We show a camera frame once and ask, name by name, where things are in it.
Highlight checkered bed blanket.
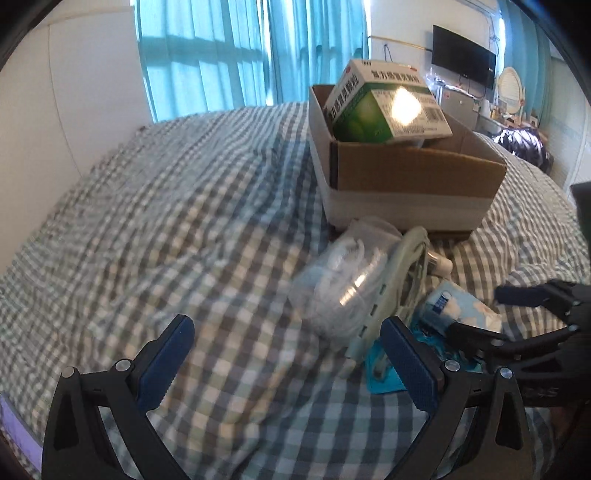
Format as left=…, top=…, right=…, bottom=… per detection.
left=0, top=100, right=591, bottom=480

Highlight pale green cable coil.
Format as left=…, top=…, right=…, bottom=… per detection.
left=348, top=226, right=433, bottom=366

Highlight dark bag on bed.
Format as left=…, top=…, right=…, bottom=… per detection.
left=493, top=126, right=553, bottom=175

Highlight brown cardboard box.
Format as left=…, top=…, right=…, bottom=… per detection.
left=308, top=84, right=509, bottom=241

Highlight white cabinet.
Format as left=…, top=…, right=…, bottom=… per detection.
left=434, top=83, right=482, bottom=136

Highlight clear plastic bag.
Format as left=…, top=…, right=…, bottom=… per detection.
left=288, top=219, right=406, bottom=343

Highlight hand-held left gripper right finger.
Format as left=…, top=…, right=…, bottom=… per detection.
left=379, top=316, right=544, bottom=480

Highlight small white tube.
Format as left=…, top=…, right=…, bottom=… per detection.
left=427, top=251, right=454, bottom=276

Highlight oval white table mirror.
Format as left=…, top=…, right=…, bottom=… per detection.
left=496, top=66, right=526, bottom=117

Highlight black wall television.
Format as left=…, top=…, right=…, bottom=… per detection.
left=431, top=25, right=498, bottom=89

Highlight blue white tissue pack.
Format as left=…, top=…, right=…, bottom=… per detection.
left=422, top=281, right=502, bottom=334

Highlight green white medicine box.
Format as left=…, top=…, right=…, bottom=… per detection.
left=322, top=58, right=454, bottom=143

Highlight white headboard panel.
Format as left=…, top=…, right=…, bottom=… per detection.
left=0, top=0, right=154, bottom=274

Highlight teal window curtain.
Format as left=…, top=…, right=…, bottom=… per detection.
left=133, top=0, right=371, bottom=123
left=500, top=0, right=556, bottom=121

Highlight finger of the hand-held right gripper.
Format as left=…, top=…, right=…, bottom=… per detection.
left=495, top=278, right=591, bottom=330
left=444, top=320, right=572, bottom=376

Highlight teal foil packet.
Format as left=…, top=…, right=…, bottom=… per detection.
left=364, top=318, right=482, bottom=396

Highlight purple cloth strip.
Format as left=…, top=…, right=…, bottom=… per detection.
left=0, top=391, right=43, bottom=468

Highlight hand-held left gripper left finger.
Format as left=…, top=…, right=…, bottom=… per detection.
left=41, top=315, right=195, bottom=480

